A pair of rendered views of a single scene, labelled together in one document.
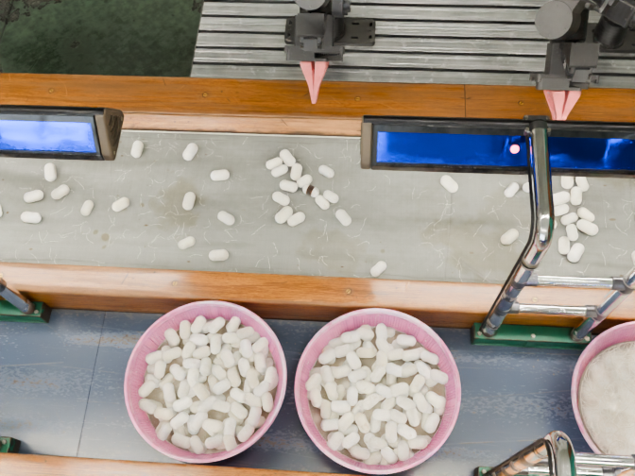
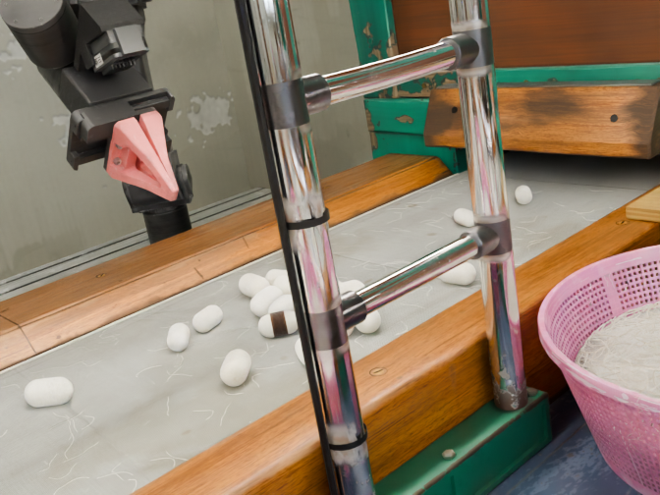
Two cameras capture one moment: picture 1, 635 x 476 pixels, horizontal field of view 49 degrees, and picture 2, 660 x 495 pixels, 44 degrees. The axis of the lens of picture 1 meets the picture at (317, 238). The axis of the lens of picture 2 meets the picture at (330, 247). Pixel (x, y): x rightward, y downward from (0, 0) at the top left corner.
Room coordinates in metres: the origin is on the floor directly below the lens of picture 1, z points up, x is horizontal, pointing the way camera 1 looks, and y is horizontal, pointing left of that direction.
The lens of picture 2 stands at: (0.06, 0.02, 1.02)
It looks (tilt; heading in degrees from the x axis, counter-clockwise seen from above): 18 degrees down; 312
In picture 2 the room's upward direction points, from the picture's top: 10 degrees counter-clockwise
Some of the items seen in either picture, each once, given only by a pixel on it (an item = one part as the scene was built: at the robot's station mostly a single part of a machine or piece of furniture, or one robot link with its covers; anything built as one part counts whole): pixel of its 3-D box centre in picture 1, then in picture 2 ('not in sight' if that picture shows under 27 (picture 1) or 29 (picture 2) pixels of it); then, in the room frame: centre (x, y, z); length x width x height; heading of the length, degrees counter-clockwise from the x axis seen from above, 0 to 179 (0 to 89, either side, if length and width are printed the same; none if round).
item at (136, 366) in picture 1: (210, 383); not in sight; (0.29, 0.21, 0.72); 0.27 x 0.27 x 0.10
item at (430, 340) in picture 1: (376, 393); not in sight; (0.25, -0.07, 0.72); 0.27 x 0.27 x 0.10
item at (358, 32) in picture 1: (329, 20); not in sight; (1.06, -0.08, 0.71); 0.20 x 0.07 x 0.08; 80
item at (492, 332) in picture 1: (557, 246); (312, 171); (0.40, -0.36, 0.90); 0.20 x 0.19 x 0.45; 81
